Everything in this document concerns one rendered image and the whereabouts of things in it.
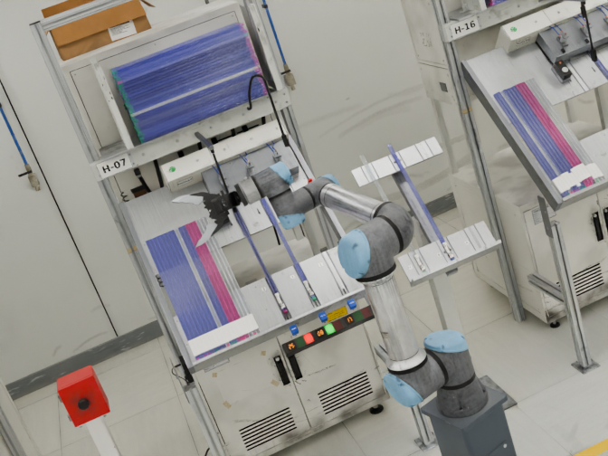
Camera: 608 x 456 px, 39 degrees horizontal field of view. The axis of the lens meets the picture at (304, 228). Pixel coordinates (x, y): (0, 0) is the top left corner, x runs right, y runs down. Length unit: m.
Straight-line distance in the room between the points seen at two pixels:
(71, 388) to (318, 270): 0.94
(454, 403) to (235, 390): 1.11
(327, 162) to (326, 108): 0.31
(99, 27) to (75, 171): 1.42
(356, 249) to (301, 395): 1.35
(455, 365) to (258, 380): 1.12
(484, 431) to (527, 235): 1.24
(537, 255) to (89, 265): 2.42
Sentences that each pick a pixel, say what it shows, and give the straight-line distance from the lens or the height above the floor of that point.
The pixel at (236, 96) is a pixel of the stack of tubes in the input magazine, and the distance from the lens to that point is 3.21.
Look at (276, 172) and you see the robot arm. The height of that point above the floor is 1.31.
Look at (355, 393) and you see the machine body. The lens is 3.56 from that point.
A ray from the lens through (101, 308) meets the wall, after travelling 4.95.
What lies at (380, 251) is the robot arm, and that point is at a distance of 2.26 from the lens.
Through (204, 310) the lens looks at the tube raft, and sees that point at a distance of 3.03.
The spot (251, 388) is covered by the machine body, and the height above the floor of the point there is 0.37.
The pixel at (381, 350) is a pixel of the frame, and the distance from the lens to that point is 3.45.
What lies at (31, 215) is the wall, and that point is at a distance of 4.78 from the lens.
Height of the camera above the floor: 2.05
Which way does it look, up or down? 21 degrees down
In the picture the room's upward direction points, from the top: 19 degrees counter-clockwise
